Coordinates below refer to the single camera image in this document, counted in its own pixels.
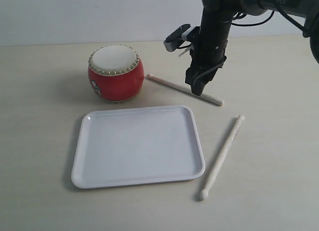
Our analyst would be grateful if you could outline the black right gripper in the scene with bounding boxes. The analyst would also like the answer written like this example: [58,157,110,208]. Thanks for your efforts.
[185,25,228,96]

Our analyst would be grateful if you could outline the wooden drumstick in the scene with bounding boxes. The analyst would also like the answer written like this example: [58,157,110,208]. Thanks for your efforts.
[146,74,224,107]
[199,115,245,201]

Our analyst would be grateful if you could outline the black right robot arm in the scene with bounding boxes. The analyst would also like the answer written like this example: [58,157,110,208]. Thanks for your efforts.
[185,0,319,96]

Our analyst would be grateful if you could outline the small red drum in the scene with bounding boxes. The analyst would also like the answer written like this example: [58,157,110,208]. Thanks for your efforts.
[88,44,145,103]

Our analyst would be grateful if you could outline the white rectangular plastic tray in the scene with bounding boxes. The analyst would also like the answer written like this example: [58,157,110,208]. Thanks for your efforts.
[71,105,205,189]

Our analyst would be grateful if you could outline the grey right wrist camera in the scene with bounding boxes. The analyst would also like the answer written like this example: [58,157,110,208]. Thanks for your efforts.
[163,24,195,52]

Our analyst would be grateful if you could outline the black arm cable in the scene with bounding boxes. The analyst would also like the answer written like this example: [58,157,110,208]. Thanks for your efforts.
[230,10,311,37]

